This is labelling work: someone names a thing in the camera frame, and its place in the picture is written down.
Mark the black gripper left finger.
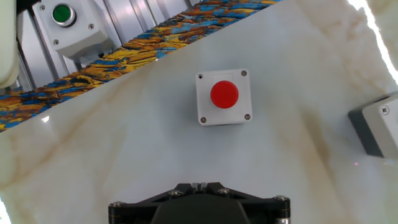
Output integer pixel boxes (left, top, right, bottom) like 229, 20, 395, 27
108, 182, 200, 224

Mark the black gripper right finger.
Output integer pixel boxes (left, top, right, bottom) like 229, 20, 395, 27
198, 182, 292, 224

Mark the grey box red mushroom button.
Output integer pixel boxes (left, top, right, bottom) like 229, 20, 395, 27
195, 68, 253, 127

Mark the marble pattern mat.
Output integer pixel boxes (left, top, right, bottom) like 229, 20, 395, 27
0, 0, 398, 224

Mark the blue starry night cloth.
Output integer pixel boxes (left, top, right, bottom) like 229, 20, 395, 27
0, 0, 283, 133

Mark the grey box green button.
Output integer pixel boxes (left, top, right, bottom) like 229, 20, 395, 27
32, 0, 113, 60

